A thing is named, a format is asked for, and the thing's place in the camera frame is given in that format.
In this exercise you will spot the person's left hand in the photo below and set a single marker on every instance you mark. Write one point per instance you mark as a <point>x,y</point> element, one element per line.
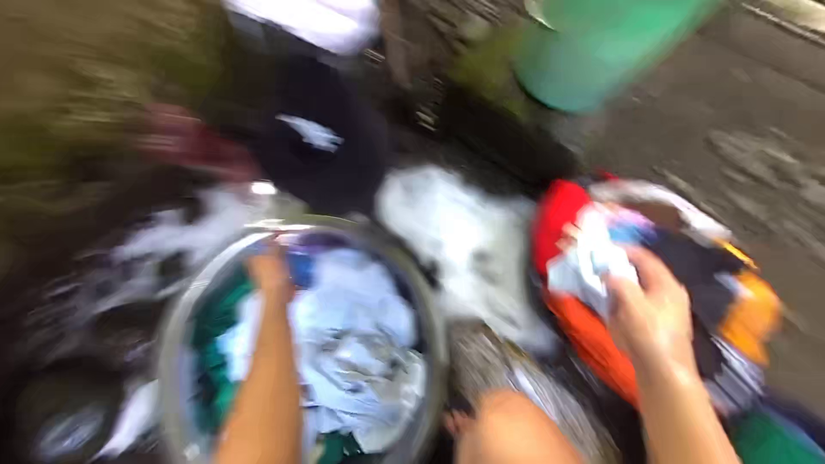
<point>271,272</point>

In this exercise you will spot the person's right hand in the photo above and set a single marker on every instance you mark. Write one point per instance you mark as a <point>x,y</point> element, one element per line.
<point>659,313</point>

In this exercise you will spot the person's left fingers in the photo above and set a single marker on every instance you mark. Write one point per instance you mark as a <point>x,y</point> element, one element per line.
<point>273,248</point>

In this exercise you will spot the person's right thumb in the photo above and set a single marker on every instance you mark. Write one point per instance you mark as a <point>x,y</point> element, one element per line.
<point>623,298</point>

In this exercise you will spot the person's right fingers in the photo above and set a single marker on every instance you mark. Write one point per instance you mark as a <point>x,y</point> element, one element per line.
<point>651,270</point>

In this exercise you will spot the light blue white cloth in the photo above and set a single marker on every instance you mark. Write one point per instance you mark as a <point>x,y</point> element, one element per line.
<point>588,267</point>

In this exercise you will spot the person's right forearm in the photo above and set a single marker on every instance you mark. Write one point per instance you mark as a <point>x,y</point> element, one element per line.
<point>686,412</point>

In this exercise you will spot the person's left forearm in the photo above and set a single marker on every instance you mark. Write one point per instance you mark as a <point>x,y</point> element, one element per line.
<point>267,380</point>

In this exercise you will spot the pile of colourful clothes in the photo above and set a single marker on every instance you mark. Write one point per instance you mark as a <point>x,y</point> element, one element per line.
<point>693,264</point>

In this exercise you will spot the black garment with white print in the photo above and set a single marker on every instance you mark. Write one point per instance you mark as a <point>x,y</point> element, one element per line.
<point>335,171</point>

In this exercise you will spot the heap of wet laundry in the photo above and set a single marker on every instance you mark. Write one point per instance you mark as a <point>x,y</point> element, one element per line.
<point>351,309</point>

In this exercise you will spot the maroon cloth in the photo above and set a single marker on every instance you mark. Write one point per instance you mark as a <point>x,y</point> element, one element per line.
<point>193,143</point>

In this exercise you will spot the round grey metal basin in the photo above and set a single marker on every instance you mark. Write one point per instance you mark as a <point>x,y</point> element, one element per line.
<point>175,361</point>

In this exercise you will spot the person's legs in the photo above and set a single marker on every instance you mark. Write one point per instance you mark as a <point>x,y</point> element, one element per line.
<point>519,433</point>

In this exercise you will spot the green fabric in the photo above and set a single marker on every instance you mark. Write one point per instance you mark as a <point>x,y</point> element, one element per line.
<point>777,435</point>

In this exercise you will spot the green bucket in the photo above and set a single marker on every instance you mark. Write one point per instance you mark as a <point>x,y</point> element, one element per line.
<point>599,58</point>

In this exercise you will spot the white cloth bundle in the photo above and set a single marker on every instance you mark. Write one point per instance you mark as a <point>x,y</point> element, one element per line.
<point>322,19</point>

